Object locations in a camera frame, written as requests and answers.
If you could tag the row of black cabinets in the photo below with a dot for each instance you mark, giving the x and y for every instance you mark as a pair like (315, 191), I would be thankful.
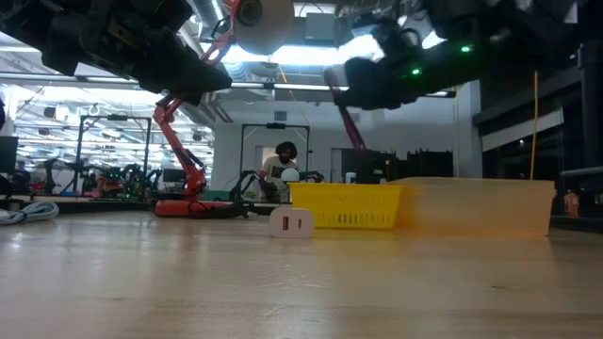
(424, 165)

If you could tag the red desk lamp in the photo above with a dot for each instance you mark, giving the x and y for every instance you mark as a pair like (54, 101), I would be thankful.
(193, 181)

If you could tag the green box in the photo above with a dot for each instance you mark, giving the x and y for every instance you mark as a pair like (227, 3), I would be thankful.
(216, 195)

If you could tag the black gantry frame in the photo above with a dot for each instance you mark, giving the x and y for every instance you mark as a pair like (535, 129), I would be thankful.
(115, 117)
(275, 125)

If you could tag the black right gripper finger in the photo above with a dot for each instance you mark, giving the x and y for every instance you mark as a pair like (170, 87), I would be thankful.
(365, 73)
(381, 96)

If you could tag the grey handrail pipe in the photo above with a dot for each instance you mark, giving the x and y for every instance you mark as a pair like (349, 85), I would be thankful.
(584, 172)

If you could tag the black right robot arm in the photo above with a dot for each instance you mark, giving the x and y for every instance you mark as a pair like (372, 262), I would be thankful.
(518, 37)

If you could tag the white globe lamp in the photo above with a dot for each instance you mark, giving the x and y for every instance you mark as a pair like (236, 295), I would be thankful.
(290, 175)

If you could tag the small black monitor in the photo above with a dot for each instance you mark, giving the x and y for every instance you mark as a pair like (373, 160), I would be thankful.
(173, 175)

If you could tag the white wall charger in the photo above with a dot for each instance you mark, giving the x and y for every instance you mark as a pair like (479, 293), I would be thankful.
(292, 222)

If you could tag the yellow plastic basket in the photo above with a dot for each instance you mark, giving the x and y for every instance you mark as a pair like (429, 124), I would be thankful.
(348, 207)

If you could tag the person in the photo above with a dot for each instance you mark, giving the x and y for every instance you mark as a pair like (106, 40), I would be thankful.
(275, 165)
(21, 176)

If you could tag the orange bottle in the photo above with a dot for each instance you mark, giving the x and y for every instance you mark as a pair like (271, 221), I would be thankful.
(571, 203)

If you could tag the orange translucent plastic bin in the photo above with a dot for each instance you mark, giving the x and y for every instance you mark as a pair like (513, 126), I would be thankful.
(476, 207)

